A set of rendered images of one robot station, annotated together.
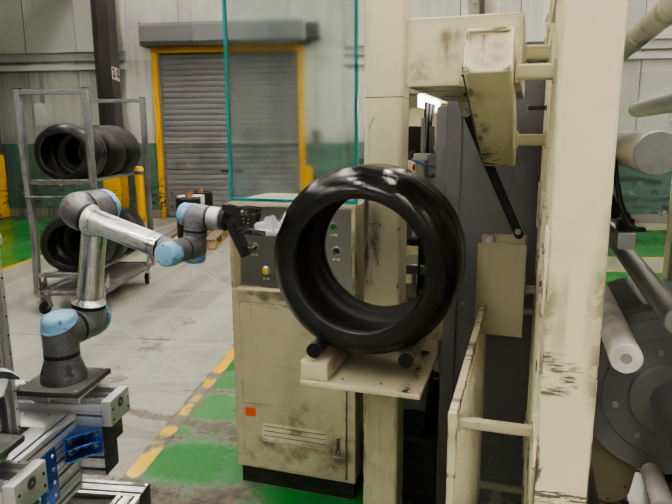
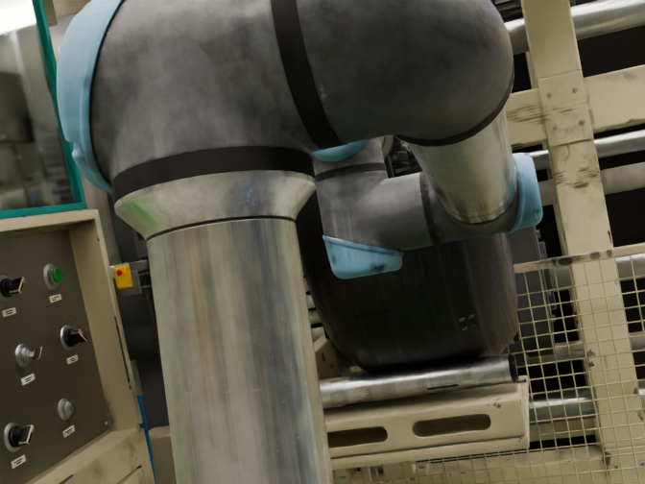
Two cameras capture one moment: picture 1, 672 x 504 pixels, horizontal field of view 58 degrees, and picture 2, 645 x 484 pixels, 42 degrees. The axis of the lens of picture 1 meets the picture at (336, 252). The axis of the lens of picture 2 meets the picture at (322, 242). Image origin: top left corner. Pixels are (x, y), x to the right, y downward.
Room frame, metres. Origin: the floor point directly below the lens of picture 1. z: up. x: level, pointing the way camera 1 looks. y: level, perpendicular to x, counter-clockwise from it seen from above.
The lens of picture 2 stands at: (2.04, 1.32, 1.21)
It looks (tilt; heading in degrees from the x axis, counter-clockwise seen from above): 3 degrees down; 267
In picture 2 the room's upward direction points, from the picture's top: 11 degrees counter-clockwise
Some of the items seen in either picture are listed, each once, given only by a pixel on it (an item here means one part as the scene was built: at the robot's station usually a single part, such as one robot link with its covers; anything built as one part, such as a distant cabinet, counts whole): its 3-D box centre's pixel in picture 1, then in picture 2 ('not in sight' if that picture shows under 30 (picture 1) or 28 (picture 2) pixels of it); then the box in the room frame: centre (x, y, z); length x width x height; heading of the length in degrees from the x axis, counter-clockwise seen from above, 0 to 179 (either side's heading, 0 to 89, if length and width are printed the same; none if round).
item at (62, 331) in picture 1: (61, 331); not in sight; (1.96, 0.93, 0.88); 0.13 x 0.12 x 0.14; 163
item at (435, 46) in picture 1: (473, 66); not in sight; (1.64, -0.36, 1.71); 0.61 x 0.25 x 0.15; 162
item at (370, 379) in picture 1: (372, 367); (424, 418); (1.85, -0.12, 0.80); 0.37 x 0.36 x 0.02; 72
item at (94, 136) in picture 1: (94, 198); not in sight; (5.69, 2.27, 0.96); 1.36 x 0.71 x 1.92; 173
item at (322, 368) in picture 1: (331, 351); (410, 422); (1.89, 0.02, 0.84); 0.36 x 0.09 x 0.06; 162
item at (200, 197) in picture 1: (194, 216); not in sight; (8.70, 2.05, 0.38); 1.20 x 0.80 x 0.76; 1
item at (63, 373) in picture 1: (63, 364); not in sight; (1.96, 0.94, 0.77); 0.15 x 0.15 x 0.10
